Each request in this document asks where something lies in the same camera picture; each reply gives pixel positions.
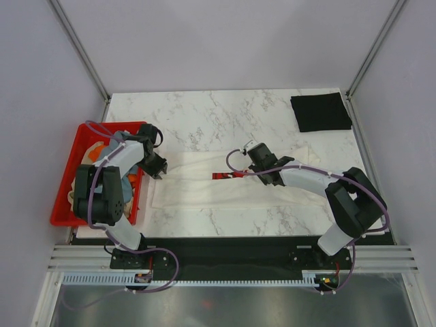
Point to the red plastic bin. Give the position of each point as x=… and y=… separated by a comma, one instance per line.
x=62, y=214

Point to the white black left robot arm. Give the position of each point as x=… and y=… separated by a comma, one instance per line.
x=98, y=193

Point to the white slotted cable duct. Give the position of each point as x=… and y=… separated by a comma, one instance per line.
x=135, y=280

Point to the left aluminium frame post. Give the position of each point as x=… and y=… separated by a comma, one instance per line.
x=76, y=43

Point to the folded black t-shirt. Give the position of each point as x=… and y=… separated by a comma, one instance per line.
x=325, y=112

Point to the beige t-shirt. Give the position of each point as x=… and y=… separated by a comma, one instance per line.
x=85, y=160

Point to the white t-shirt red print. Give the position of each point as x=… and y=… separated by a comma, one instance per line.
x=202, y=180

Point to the aluminium frame post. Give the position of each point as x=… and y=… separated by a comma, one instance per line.
x=381, y=37
x=76, y=43

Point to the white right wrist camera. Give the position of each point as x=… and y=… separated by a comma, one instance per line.
x=246, y=147

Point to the right aluminium frame post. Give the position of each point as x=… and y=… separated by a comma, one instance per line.
x=381, y=37

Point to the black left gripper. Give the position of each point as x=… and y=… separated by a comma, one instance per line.
x=161, y=165

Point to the orange garment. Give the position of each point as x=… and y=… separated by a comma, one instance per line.
x=95, y=153

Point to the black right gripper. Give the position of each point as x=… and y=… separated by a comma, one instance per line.
x=252, y=165

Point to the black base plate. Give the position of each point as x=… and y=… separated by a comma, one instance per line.
x=232, y=257

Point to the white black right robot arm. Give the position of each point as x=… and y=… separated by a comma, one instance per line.
x=355, y=203

